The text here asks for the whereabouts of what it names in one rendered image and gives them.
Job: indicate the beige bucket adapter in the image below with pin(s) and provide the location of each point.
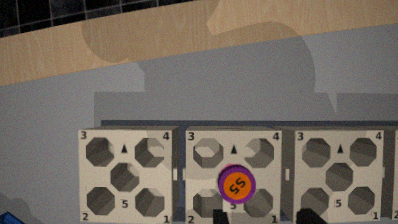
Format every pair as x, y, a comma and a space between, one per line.
214, 148
389, 195
139, 175
335, 172

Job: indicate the grey bench mat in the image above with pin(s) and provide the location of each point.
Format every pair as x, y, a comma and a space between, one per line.
349, 75

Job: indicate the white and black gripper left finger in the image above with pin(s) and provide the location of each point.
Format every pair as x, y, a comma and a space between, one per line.
220, 217

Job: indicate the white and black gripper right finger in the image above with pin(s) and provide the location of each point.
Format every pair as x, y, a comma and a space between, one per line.
308, 216

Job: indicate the purple-capped tube with orange s5 label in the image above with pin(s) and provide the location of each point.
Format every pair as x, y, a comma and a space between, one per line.
236, 184

